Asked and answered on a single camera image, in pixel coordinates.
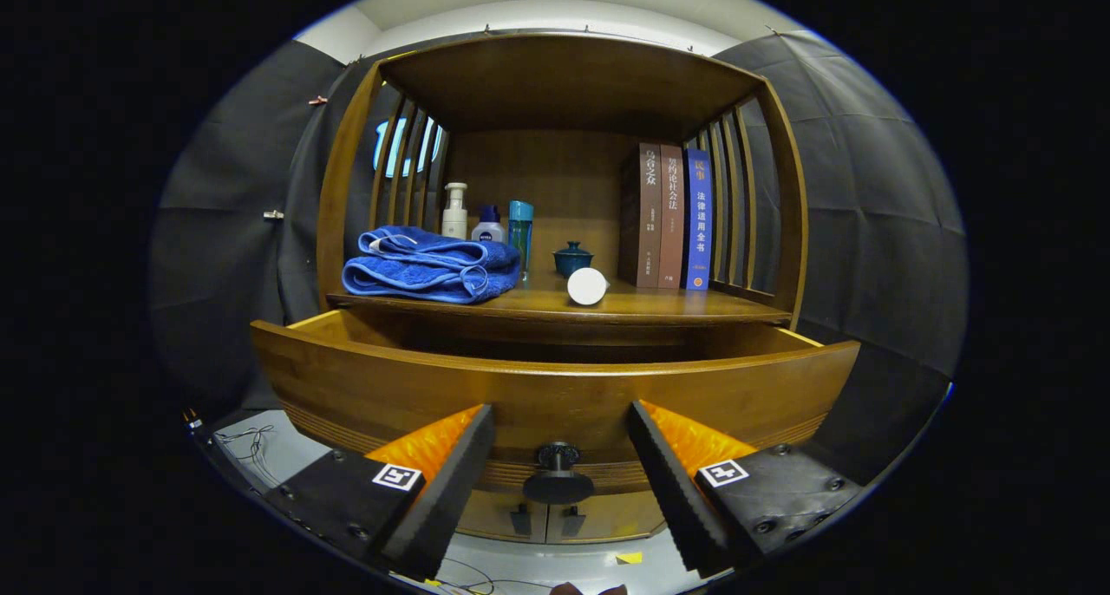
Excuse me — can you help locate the teal slim bottle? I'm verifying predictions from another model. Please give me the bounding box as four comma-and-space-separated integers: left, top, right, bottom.
508, 200, 535, 282

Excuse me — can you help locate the white bottle with blue cap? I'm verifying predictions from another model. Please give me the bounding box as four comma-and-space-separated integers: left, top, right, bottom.
471, 205, 506, 244

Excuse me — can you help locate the wooden drawer with black knob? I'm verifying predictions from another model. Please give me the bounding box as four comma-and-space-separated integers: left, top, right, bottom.
250, 309, 861, 505

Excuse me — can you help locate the reddish brown book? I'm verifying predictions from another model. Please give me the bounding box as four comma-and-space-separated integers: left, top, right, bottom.
657, 144, 686, 290

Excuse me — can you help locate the blue book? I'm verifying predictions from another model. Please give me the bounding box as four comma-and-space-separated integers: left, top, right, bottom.
681, 148, 714, 291

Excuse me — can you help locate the folded blue towel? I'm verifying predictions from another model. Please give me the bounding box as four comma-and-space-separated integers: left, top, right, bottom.
342, 225, 522, 305

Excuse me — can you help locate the wooden cabinet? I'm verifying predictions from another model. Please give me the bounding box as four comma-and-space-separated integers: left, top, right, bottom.
250, 31, 861, 546

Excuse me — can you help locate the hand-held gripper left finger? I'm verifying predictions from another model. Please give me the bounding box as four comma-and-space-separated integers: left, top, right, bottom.
260, 402, 497, 582

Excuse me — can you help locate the wooden countertop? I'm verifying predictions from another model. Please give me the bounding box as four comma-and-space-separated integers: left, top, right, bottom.
328, 270, 792, 325

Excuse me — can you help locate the blue lidded teacup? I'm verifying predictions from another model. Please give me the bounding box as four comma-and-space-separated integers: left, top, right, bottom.
553, 241, 595, 278

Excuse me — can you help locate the white pump bottle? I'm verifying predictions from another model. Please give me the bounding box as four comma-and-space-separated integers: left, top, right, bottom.
441, 182, 469, 239

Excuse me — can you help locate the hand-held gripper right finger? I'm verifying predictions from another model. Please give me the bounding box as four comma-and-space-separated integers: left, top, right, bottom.
626, 400, 868, 579

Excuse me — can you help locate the dark brown book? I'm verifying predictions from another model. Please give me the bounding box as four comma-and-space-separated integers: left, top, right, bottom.
619, 142, 663, 289

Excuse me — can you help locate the white and green tube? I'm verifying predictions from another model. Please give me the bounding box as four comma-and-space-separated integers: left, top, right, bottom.
567, 267, 610, 306

